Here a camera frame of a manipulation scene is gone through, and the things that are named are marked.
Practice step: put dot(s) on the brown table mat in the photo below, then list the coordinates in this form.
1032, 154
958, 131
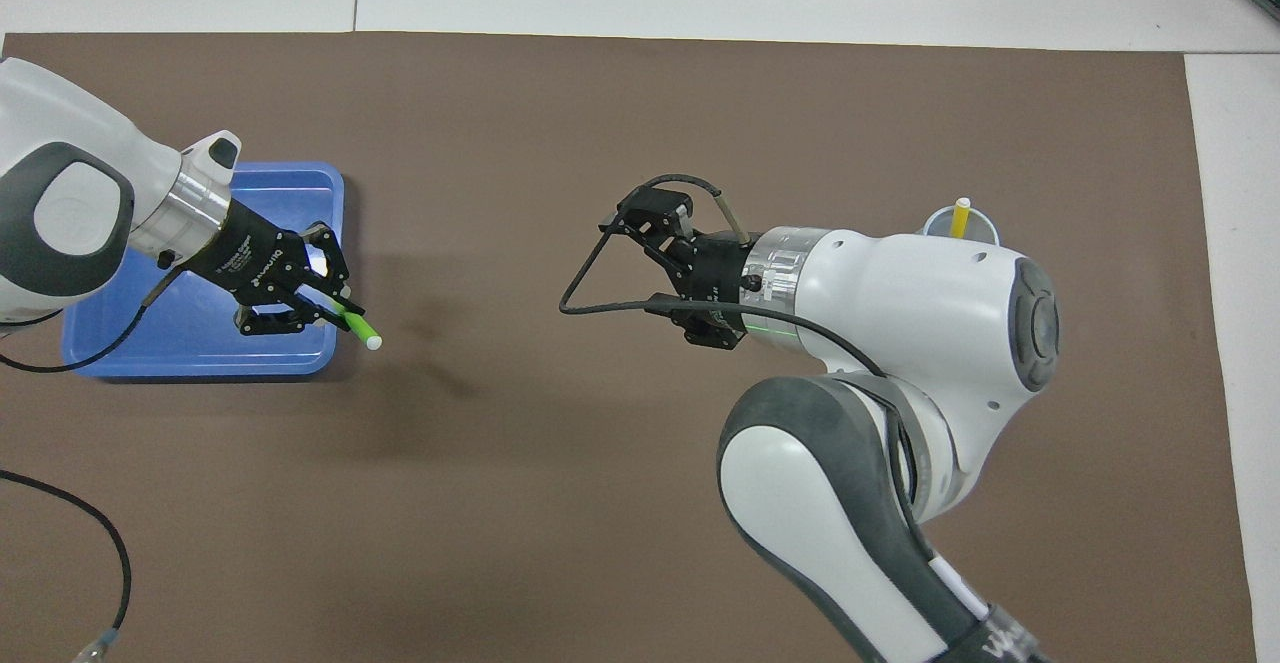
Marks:
500, 493

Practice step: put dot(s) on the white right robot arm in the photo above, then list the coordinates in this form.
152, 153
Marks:
920, 313

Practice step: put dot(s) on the yellow marker pen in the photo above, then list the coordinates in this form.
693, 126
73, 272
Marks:
960, 220

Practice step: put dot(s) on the green marker pen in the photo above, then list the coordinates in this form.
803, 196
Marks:
362, 333

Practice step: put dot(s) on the blue plastic tray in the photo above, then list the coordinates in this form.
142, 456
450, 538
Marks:
200, 343

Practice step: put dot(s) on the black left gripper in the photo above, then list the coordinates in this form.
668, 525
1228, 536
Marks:
250, 258

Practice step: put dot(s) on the translucent plastic cup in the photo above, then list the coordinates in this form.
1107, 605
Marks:
985, 228

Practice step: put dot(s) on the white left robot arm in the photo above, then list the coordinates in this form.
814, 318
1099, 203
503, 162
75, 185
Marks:
60, 123

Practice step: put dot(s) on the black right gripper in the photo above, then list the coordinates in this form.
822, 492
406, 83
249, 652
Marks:
715, 283

